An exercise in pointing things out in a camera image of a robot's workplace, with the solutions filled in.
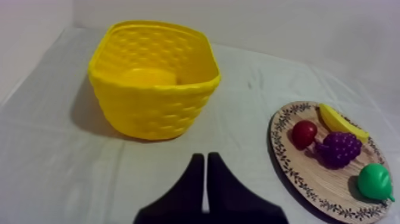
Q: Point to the yellow plastic basket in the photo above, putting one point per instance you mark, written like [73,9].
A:
[154,81]

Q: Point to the green toy pear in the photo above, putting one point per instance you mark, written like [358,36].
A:
[374,181]

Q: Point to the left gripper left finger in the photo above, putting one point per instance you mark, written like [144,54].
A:
[184,197]

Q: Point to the yellow toy banana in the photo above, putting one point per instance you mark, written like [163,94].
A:
[340,122]

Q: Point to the round wooden board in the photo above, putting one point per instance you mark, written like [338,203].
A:
[315,175]

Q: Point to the small red fruit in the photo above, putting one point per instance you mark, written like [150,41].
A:
[303,133]

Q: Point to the purple toy grapes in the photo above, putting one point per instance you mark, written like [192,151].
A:
[339,149]

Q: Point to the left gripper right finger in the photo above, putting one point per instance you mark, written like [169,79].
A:
[231,197]

